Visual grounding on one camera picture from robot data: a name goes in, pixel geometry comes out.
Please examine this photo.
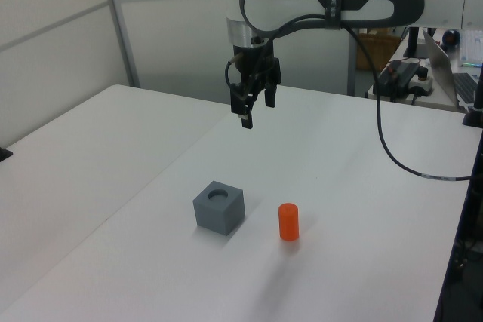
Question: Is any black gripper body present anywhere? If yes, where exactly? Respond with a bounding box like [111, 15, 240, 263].
[230, 45, 275, 91]

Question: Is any orange cylinder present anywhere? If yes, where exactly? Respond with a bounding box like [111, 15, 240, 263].
[278, 201, 300, 242]

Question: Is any grey block with round hole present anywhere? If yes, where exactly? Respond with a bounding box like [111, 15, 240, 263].
[192, 179, 247, 238]

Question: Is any cardboard box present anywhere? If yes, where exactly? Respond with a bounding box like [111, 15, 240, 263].
[355, 32, 401, 71]

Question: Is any black electronic device box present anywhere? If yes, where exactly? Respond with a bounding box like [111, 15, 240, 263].
[376, 59, 420, 101]

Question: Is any black monitor stand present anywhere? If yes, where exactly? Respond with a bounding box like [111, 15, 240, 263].
[402, 26, 429, 59]

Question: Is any emergency stop button unit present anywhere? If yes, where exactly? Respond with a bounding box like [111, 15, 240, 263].
[408, 68, 435, 97]

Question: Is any silver open laptop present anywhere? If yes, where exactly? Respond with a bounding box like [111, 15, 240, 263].
[421, 27, 481, 109]

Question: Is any dark round ball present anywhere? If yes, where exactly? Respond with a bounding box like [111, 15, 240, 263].
[442, 29, 462, 50]

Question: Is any white keyboard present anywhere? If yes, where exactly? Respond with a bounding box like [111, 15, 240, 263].
[459, 29, 483, 69]

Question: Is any black pole with base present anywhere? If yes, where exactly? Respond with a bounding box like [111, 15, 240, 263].
[461, 60, 483, 129]

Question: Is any black velcro cable strap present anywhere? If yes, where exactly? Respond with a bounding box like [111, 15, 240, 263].
[323, 0, 347, 32]

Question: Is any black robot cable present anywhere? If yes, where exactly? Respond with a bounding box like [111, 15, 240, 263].
[224, 12, 473, 182]

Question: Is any grey partition frame post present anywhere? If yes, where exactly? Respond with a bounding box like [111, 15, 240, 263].
[100, 0, 142, 89]

